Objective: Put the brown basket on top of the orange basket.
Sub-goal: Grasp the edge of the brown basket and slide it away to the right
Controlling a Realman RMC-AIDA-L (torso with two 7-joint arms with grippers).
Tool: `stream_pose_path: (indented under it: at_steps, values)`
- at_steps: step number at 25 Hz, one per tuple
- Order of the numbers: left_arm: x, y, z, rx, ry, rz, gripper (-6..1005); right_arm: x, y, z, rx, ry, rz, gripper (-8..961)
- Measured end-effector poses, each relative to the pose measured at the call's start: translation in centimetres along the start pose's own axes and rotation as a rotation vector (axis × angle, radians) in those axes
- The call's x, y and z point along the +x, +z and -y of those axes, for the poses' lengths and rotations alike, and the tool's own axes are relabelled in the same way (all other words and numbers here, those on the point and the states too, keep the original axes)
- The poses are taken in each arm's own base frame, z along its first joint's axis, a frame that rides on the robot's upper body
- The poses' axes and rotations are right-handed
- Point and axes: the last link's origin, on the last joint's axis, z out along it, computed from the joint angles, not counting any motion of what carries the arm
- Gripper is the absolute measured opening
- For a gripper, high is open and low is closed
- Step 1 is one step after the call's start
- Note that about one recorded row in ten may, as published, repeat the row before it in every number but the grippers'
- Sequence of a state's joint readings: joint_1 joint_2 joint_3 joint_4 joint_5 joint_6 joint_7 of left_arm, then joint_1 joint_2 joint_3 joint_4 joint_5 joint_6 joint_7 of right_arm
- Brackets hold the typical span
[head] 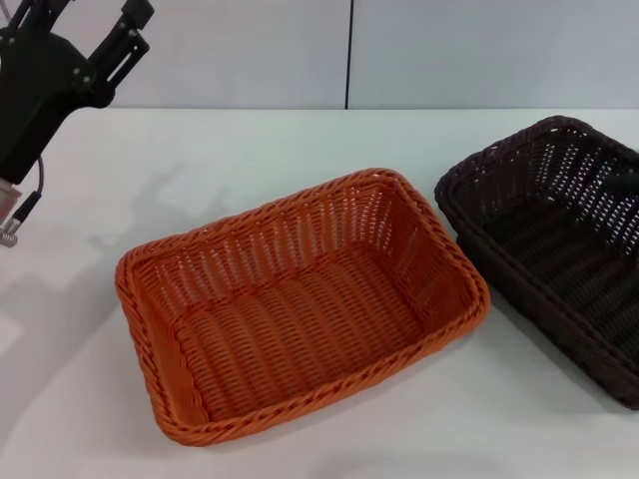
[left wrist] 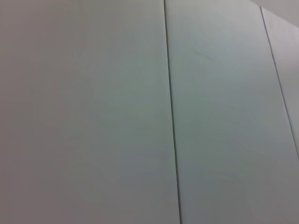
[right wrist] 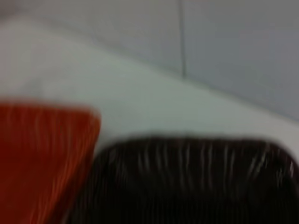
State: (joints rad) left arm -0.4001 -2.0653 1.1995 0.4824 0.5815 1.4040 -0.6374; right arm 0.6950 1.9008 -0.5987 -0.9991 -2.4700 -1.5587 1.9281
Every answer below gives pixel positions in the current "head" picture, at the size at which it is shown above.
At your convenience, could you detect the dark brown woven plastic basket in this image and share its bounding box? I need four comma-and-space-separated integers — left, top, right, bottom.
433, 115, 639, 415

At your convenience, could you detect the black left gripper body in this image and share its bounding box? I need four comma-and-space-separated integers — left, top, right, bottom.
0, 29, 109, 184

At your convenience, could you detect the orange woven plastic basket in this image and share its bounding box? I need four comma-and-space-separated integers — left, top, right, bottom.
114, 168, 493, 447

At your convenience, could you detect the grey left wrist cable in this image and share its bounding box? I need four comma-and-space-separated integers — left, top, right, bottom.
0, 158, 47, 248

